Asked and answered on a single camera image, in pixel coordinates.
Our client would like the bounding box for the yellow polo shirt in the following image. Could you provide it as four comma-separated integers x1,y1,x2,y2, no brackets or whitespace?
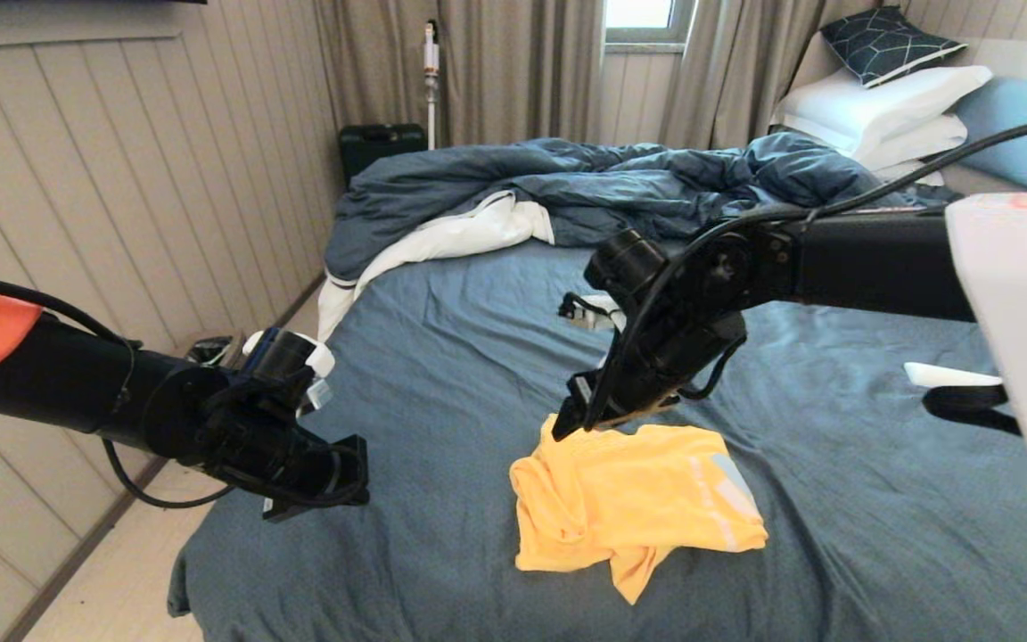
510,414,769,606

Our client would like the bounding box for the grey framed window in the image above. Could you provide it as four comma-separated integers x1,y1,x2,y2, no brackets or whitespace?
604,0,697,44

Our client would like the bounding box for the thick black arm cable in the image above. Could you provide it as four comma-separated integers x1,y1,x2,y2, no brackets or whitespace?
0,270,136,359

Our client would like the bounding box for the beige trash bin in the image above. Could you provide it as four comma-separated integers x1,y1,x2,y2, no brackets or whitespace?
185,333,245,368

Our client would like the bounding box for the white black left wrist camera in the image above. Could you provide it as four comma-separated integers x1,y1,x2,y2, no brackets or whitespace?
242,327,337,417

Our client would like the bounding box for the white remote control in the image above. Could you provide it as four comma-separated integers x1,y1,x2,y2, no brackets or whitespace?
904,361,1006,390

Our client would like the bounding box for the dark patterned cushion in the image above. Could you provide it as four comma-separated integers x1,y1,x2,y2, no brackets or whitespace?
820,5,969,89

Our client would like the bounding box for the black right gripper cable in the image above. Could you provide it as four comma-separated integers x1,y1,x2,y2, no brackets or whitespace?
580,115,1027,431

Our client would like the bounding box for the bed with blue sheet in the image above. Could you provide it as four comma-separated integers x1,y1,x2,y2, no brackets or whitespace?
166,183,1027,642

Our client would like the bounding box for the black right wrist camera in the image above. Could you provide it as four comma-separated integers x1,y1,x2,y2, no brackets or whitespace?
585,229,669,297

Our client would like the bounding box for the white stick vacuum cleaner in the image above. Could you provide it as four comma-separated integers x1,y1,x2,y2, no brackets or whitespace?
422,20,440,151

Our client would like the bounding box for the dark blue duvet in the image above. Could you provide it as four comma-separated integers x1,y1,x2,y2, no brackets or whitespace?
317,132,933,344

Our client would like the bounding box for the beige window curtain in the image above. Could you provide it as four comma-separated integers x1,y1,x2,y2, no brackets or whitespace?
659,0,880,148
315,0,605,148

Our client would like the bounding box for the white pillow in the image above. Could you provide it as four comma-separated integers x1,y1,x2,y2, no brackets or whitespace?
770,64,994,158
875,160,945,188
854,113,969,172

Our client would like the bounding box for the dark green hard case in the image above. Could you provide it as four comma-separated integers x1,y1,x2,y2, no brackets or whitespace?
340,124,428,186

